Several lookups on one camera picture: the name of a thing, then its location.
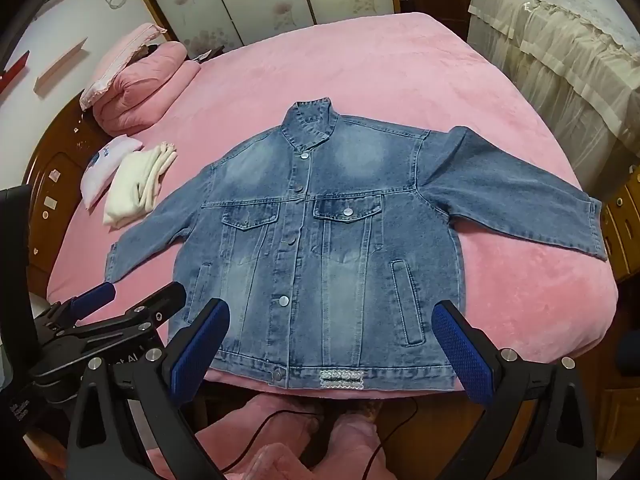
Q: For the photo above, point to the pink pillow with lace trim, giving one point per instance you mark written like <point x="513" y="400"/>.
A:
<point x="125" y="52"/>

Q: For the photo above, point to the cream ruffled lace cover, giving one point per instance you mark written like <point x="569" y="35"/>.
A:
<point x="560" y="60"/>

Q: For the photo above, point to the wooden wall shelf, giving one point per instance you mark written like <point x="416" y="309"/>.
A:
<point x="60" y="66"/>

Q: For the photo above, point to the wooden headboard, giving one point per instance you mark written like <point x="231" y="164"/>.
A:
<point x="55" y="160"/>

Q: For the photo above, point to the red wall shelf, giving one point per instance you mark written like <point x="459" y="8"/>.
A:
<point x="15" y="70"/>

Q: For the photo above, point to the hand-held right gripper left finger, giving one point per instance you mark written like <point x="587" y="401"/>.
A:
<point x="200" y="355"/>

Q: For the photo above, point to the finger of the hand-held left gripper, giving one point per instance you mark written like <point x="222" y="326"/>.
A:
<point x="95" y="296"/>
<point x="150" y="312"/>

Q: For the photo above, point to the floral sliding wardrobe doors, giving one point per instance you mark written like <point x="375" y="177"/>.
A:
<point x="275" y="0"/>

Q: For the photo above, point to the blue denim jacket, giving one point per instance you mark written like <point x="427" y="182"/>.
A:
<point x="330" y="260"/>

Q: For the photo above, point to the person's right leg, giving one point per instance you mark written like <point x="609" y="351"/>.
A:
<point x="360" y="445"/>

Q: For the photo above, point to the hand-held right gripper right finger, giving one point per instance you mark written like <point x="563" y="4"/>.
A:
<point x="462" y="355"/>

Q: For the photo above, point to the pink folded quilt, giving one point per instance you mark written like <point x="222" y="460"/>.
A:
<point x="145" y="90"/>

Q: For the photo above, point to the cream folded clothing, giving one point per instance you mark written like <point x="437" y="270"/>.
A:
<point x="132" y="185"/>

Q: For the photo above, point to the wooden cabinet with round knobs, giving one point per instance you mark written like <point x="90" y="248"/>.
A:
<point x="622" y="225"/>

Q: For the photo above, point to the pink plush bed blanket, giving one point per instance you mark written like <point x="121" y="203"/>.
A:
<point x="400" y="85"/>

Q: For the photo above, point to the folded pale pink garment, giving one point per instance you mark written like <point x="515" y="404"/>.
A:
<point x="107" y="165"/>

